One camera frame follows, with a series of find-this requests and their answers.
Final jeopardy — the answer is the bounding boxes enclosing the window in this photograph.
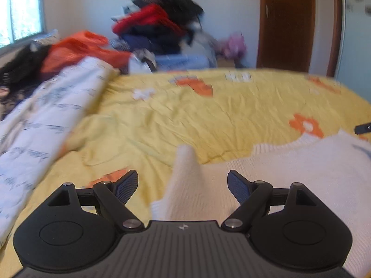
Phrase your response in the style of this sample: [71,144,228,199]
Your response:
[0,0,47,54]

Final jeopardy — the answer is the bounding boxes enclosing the clear plastic bag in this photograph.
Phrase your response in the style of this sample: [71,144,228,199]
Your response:
[191,30,221,68]

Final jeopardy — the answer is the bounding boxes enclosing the black clothes heap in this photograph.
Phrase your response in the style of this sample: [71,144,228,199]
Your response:
[0,43,53,94]

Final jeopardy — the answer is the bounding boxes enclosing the yellow floral bedspread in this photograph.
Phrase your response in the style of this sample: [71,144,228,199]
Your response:
[0,68,371,278]

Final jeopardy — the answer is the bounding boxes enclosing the brown wooden door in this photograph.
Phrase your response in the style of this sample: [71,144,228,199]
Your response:
[256,0,343,77]

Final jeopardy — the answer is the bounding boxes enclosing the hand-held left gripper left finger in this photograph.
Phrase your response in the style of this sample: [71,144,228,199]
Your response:
[47,170,145,232]

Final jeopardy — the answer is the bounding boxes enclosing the white knit sweater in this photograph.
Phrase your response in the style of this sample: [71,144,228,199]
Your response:
[150,129,371,278]

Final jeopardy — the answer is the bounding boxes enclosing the white script printed blanket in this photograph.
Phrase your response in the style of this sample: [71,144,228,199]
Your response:
[0,56,120,247]

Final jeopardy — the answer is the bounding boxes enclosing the pile of mixed clothes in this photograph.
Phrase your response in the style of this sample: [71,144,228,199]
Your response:
[111,0,204,56]

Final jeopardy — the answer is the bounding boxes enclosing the pink plastic bag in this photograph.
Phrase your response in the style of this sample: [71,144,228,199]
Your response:
[220,33,247,62]

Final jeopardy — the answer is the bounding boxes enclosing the white plastic bag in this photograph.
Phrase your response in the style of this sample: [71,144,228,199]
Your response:
[127,49,157,75]

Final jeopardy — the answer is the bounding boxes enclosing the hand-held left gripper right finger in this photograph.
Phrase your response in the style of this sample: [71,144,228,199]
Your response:
[221,170,318,232]

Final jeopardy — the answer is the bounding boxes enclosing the white flower printed wardrobe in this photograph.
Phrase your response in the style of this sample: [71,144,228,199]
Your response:
[336,0,371,105]

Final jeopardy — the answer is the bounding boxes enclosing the light blue fleece blanket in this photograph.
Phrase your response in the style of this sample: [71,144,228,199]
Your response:
[154,53,210,72]

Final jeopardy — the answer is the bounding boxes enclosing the orange cloth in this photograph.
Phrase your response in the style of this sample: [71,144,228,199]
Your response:
[40,30,131,79]

